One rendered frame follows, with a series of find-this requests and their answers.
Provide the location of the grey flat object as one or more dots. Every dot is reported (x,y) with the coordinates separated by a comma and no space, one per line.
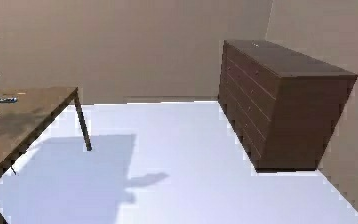
(2,99)

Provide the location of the brown wooden table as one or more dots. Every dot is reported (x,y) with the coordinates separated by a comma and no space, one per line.
(20,120)

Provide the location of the dark brown chest of drawers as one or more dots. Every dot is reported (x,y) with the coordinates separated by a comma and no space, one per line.
(297,110)

